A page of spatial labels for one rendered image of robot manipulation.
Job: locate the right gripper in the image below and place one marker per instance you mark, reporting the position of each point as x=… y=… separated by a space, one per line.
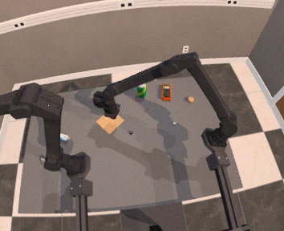
x=113 y=112

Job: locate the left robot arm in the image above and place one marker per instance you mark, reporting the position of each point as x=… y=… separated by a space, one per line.
x=27 y=101

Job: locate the orange digital multimeter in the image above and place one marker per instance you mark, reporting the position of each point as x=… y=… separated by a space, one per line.
x=166 y=92

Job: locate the small white and blue box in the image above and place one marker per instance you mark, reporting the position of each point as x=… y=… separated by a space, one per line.
x=64 y=137

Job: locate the orange flat mat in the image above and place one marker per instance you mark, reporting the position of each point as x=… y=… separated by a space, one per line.
x=108 y=124

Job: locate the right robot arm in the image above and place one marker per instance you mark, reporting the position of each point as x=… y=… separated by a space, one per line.
x=191 y=62

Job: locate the green and yellow can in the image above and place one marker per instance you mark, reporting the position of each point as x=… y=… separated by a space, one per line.
x=141 y=90

